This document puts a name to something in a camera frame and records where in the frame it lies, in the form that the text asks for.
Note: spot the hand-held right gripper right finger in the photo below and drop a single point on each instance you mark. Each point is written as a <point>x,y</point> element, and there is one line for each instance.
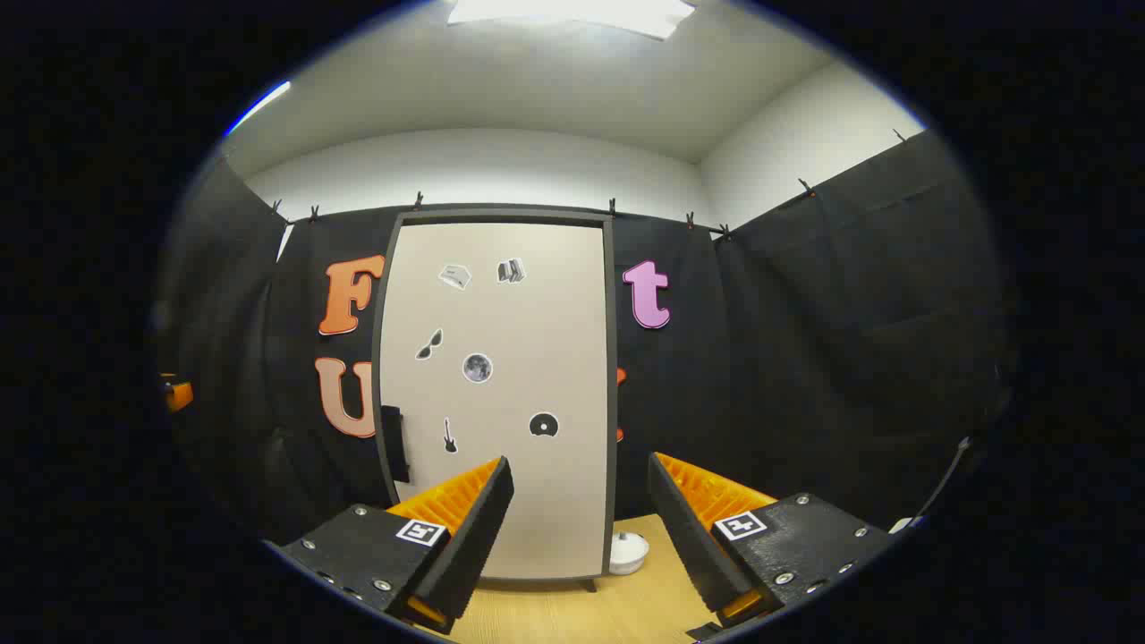
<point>689,546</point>

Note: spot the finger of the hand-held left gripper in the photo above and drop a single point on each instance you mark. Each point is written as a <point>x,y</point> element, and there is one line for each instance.
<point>180,394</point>

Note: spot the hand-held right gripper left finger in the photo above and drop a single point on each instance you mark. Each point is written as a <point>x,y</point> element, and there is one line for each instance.
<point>474,546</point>

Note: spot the white round coaster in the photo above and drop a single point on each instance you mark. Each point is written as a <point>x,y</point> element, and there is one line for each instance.
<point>629,555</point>

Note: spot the grey cabinet door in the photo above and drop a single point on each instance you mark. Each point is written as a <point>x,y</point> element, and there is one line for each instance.
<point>537,340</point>

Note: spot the dark grey cabinet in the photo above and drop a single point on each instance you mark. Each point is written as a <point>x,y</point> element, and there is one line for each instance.
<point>501,216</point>

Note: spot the black backdrop cloth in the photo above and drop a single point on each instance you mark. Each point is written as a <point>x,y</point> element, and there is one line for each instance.
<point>805,358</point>

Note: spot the narrow ceiling light strip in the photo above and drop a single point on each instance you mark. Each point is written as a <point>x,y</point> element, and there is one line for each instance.
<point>259,107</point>

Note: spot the row of black cloth clips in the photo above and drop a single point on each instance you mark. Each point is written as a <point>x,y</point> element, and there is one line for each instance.
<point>418,200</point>

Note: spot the large ceiling light panel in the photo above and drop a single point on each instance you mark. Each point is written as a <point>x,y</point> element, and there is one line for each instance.
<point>572,13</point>

